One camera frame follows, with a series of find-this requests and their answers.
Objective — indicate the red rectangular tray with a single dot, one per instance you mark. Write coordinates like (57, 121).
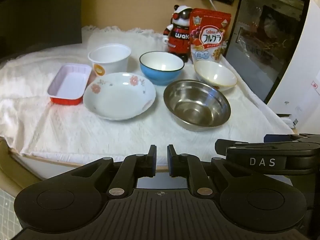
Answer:
(67, 82)

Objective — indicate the white microwave oven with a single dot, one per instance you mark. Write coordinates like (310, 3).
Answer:
(262, 42)

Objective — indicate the white floral plate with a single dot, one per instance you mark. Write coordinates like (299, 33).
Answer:
(117, 97)

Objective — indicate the white foam bowl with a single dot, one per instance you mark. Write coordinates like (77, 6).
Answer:
(112, 60)

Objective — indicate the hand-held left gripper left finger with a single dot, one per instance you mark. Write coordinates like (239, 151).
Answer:
(153, 163)

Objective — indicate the white yellow-rimmed ceramic bowl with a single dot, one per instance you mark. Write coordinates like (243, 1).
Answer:
(212, 72)

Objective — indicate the blue bowl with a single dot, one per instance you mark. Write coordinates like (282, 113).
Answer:
(160, 76)

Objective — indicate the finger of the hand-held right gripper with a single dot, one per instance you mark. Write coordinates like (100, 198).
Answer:
(225, 145)
(268, 138)

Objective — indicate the stainless steel bowl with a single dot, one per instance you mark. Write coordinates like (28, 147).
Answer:
(195, 105)

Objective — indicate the white fluffy cloth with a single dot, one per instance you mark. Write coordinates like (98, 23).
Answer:
(75, 135)

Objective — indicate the red cereal bag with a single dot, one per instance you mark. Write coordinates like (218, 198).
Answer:
(210, 35)

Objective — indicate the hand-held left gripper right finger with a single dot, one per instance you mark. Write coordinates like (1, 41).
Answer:
(171, 163)

